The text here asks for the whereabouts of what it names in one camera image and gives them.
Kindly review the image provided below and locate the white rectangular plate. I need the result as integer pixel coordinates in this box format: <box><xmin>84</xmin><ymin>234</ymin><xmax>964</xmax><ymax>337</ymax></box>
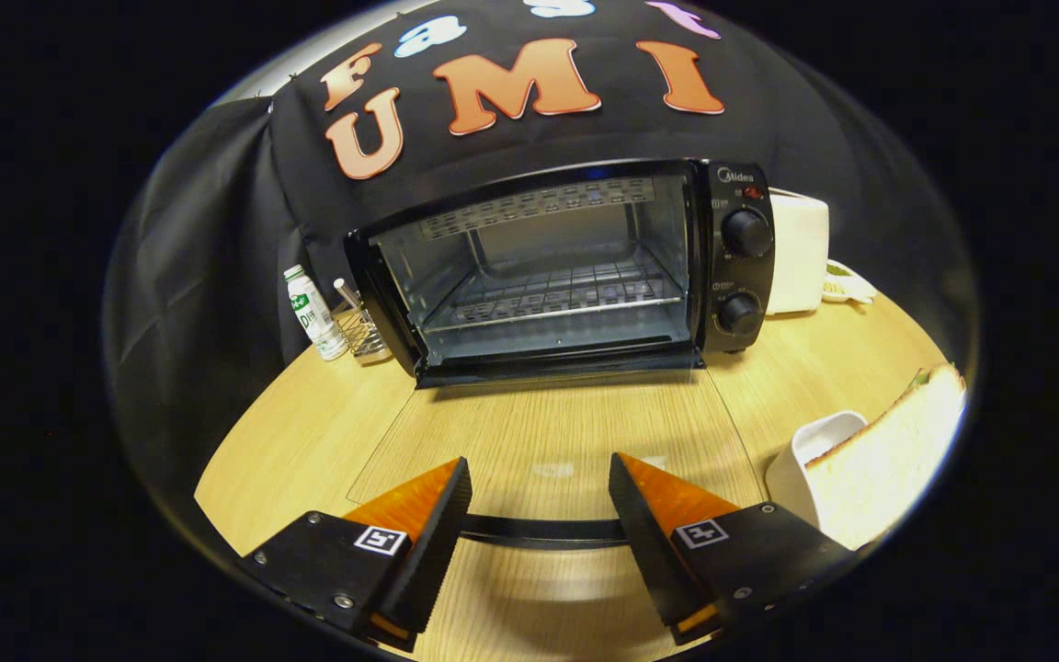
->
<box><xmin>765</xmin><ymin>411</ymin><xmax>869</xmax><ymax>530</ymax></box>

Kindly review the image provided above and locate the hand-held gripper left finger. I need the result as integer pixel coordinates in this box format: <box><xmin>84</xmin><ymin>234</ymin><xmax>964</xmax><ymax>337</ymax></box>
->
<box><xmin>240</xmin><ymin>457</ymin><xmax>473</xmax><ymax>654</ymax></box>

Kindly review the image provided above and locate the black toaster oven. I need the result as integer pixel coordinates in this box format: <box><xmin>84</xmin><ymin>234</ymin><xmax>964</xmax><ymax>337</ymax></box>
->
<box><xmin>343</xmin><ymin>158</ymin><xmax>777</xmax><ymax>553</ymax></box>

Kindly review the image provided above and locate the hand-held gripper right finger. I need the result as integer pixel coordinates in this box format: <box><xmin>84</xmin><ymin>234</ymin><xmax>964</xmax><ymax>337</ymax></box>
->
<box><xmin>609</xmin><ymin>451</ymin><xmax>857</xmax><ymax>646</ymax></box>

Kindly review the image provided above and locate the lettuce sandwich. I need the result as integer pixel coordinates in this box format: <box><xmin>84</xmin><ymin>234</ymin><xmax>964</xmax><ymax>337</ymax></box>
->
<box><xmin>805</xmin><ymin>363</ymin><xmax>967</xmax><ymax>551</ymax></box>

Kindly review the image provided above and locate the metal wire rack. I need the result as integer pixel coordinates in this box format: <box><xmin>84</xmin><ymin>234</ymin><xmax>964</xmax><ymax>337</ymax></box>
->
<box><xmin>334</xmin><ymin>279</ymin><xmax>393</xmax><ymax>366</ymax></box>

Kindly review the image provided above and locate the small white dish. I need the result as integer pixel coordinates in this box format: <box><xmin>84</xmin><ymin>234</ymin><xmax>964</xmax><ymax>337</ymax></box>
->
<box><xmin>822</xmin><ymin>260</ymin><xmax>878</xmax><ymax>305</ymax></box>

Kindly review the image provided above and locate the white pop-up toaster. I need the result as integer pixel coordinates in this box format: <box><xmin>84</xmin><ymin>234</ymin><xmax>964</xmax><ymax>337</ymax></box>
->
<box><xmin>766</xmin><ymin>188</ymin><xmax>831</xmax><ymax>316</ymax></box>

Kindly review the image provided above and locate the white bottle green label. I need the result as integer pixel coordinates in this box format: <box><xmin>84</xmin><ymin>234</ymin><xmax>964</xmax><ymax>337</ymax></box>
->
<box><xmin>283</xmin><ymin>265</ymin><xmax>349</xmax><ymax>361</ymax></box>

